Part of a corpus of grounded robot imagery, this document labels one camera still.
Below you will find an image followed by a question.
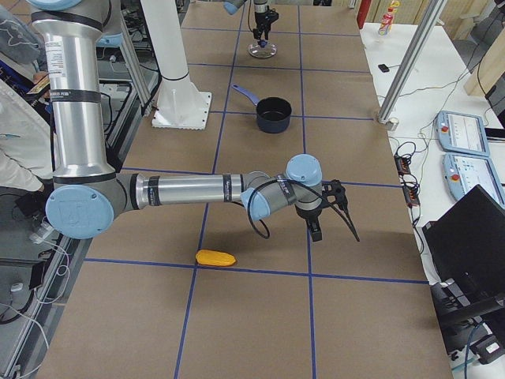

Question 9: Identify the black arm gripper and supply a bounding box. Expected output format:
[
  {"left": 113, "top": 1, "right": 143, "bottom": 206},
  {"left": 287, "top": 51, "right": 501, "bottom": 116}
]
[{"left": 253, "top": 10, "right": 279, "bottom": 39}]

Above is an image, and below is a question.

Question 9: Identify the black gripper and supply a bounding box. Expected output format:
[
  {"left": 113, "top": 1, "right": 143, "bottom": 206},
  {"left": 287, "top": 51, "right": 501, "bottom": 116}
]
[{"left": 304, "top": 214, "right": 323, "bottom": 242}]

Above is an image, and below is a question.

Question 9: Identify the glass pot lid blue knob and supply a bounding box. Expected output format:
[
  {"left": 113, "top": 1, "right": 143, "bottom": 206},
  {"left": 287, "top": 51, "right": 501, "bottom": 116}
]
[{"left": 248, "top": 39, "right": 277, "bottom": 59}]

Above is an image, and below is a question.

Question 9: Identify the yellow corn cob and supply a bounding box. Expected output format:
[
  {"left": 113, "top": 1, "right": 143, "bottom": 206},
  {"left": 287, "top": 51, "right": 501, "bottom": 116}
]
[{"left": 195, "top": 250, "right": 237, "bottom": 267}]

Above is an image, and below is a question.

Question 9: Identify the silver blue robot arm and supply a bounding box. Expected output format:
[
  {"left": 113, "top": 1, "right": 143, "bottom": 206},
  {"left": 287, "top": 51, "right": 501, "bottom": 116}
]
[{"left": 31, "top": 1, "right": 324, "bottom": 241}]

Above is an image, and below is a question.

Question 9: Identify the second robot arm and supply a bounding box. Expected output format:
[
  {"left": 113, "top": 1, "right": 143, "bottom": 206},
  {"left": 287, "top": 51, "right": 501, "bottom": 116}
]
[{"left": 223, "top": 0, "right": 279, "bottom": 41}]

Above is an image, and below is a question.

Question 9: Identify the dark blue saucepan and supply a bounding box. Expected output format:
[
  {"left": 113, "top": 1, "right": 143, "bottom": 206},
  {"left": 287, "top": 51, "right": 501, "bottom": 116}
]
[{"left": 231, "top": 84, "right": 292, "bottom": 133}]

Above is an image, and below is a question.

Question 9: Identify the black orange connector box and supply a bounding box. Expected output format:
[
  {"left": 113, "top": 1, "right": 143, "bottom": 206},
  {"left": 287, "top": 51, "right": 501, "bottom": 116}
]
[{"left": 395, "top": 156, "right": 411, "bottom": 175}]

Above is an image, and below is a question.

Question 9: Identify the red yellow bottle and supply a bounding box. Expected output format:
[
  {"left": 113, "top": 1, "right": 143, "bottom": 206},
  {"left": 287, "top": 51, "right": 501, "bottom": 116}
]
[{"left": 378, "top": 1, "right": 398, "bottom": 36}]

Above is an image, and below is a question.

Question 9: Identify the small black device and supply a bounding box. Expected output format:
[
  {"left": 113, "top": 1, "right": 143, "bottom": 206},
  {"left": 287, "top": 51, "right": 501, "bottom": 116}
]
[{"left": 378, "top": 64, "right": 390, "bottom": 73}]

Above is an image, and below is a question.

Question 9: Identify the black laptop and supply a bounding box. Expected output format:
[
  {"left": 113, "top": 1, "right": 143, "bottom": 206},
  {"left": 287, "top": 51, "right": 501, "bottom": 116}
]
[{"left": 422, "top": 185, "right": 504, "bottom": 296}]

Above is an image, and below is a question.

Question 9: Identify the lower teach pendant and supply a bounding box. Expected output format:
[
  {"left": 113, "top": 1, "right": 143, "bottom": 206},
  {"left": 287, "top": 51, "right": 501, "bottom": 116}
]
[{"left": 443, "top": 152, "right": 504, "bottom": 207}]

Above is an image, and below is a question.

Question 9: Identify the teach pendant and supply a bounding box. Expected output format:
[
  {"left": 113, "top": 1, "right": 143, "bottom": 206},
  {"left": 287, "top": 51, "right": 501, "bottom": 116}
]
[
  {"left": 433, "top": 111, "right": 490, "bottom": 157},
  {"left": 443, "top": 152, "right": 504, "bottom": 207}
]

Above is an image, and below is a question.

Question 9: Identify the black monitor stand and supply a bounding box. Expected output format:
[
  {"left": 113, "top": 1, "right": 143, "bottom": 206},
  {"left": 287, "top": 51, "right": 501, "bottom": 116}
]
[{"left": 430, "top": 279, "right": 504, "bottom": 365}]

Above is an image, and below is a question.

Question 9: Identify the upper teach pendant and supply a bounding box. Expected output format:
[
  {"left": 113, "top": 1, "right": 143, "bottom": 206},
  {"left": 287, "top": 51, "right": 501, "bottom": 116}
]
[{"left": 433, "top": 111, "right": 490, "bottom": 157}]

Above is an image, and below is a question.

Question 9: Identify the person in white coat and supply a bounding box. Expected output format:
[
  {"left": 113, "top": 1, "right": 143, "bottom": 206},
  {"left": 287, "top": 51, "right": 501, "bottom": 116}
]
[{"left": 1, "top": 7, "right": 53, "bottom": 192}]

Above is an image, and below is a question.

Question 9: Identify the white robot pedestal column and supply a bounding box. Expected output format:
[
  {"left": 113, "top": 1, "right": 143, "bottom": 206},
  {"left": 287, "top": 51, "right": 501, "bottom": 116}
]
[{"left": 141, "top": 0, "right": 211, "bottom": 130}]

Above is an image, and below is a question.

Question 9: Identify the aluminium frame post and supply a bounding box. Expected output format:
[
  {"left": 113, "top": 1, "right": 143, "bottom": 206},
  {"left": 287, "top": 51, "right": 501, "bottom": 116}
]
[{"left": 376, "top": 0, "right": 447, "bottom": 131}]

